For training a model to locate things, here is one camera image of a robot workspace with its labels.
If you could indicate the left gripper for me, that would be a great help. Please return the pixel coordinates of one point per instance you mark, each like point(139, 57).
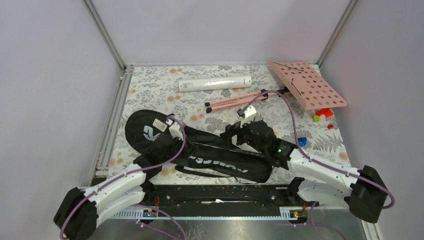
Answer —
point(178, 140)

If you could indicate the pink music stand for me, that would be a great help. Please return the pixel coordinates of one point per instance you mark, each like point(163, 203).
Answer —
point(300, 79)

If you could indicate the black racket bag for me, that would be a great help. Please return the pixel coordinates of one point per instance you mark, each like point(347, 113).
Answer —
point(203, 150)

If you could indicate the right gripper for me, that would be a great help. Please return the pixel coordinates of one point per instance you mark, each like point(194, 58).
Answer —
point(232, 130)

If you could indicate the white shuttlecock tube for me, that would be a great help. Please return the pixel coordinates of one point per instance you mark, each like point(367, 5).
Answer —
point(215, 83)

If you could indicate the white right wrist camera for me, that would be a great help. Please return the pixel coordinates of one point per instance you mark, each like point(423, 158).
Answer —
point(247, 115)

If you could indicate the blue plastic piece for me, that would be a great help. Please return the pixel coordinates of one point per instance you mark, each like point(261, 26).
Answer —
point(302, 141)

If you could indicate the floral tablecloth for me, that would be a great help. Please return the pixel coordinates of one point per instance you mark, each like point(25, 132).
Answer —
point(156, 88)

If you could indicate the red toy blocks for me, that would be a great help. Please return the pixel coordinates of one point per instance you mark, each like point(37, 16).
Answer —
point(327, 112)

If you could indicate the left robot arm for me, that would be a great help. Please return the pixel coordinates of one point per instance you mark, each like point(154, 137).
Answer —
point(84, 209)

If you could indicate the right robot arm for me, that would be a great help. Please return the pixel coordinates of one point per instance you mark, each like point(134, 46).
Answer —
point(361, 191)

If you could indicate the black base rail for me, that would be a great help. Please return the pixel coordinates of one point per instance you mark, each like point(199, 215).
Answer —
point(253, 200)

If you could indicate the green toy block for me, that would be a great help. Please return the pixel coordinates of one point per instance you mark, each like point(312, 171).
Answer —
point(316, 118)

